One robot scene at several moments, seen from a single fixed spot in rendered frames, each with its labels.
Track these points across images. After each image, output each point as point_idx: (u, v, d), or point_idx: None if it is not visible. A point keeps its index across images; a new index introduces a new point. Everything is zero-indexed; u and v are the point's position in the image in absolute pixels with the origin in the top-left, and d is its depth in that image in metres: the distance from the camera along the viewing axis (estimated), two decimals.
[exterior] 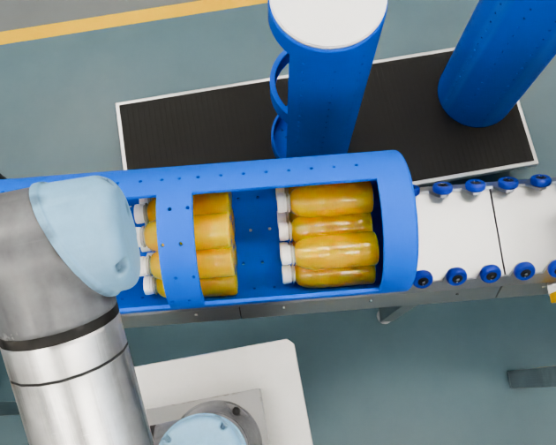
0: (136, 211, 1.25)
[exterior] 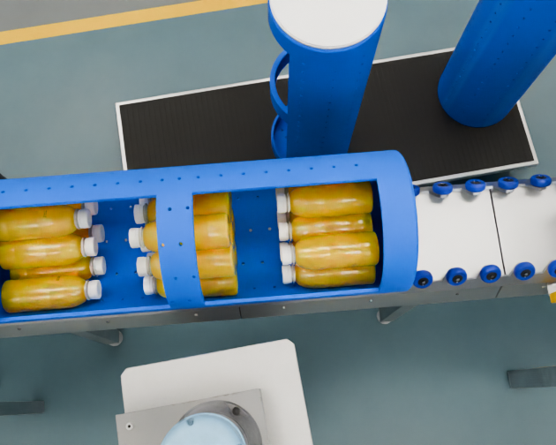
0: (136, 211, 1.25)
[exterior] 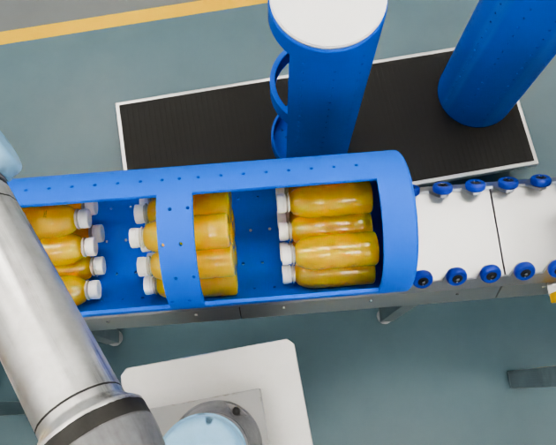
0: (136, 211, 1.25)
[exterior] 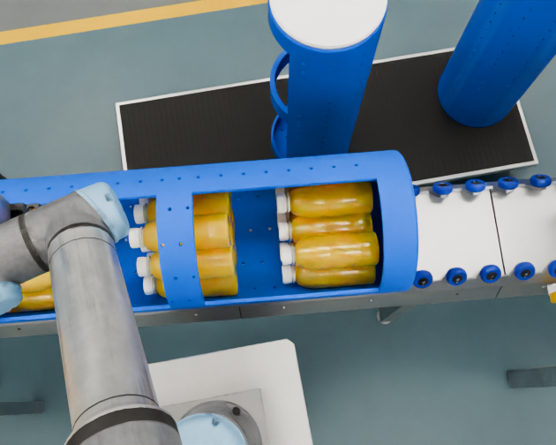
0: (136, 211, 1.25)
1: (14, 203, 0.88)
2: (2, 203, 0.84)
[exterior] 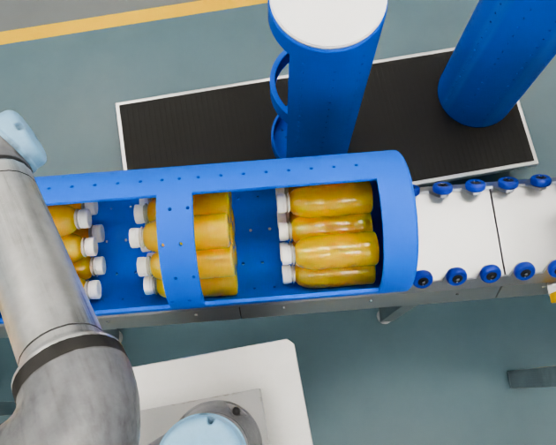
0: (136, 211, 1.25)
1: None
2: None
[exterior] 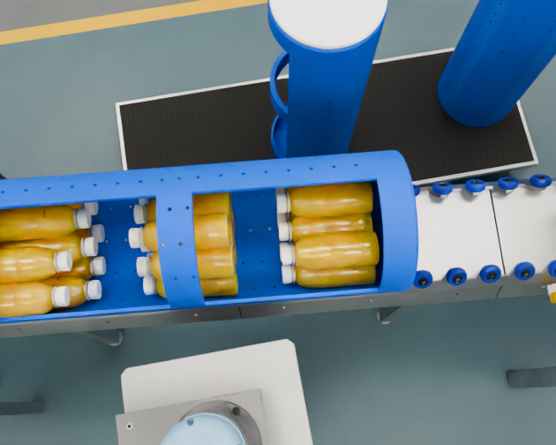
0: (136, 211, 1.25)
1: None
2: None
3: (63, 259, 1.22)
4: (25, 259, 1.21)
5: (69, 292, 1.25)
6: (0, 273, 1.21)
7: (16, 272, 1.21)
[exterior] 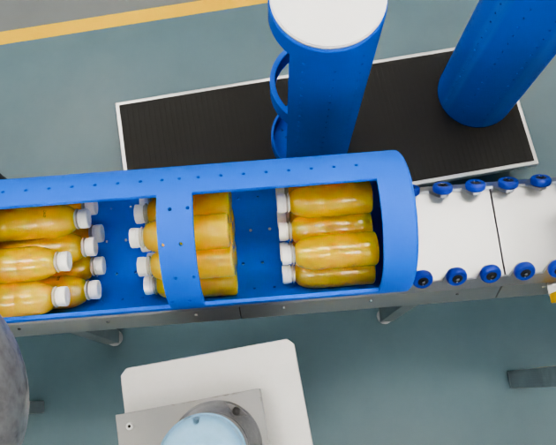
0: (136, 211, 1.25)
1: None
2: None
3: (63, 259, 1.22)
4: (25, 259, 1.21)
5: (69, 292, 1.25)
6: (0, 273, 1.21)
7: (16, 272, 1.21)
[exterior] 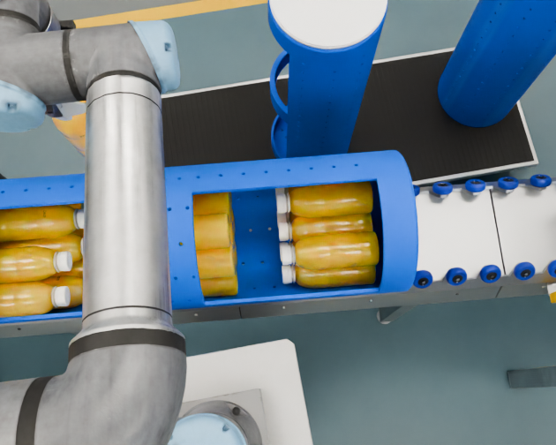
0: None
1: (63, 20, 0.80)
2: (53, 12, 0.76)
3: (63, 259, 1.22)
4: (25, 259, 1.21)
5: (69, 292, 1.25)
6: (0, 273, 1.21)
7: (16, 272, 1.21)
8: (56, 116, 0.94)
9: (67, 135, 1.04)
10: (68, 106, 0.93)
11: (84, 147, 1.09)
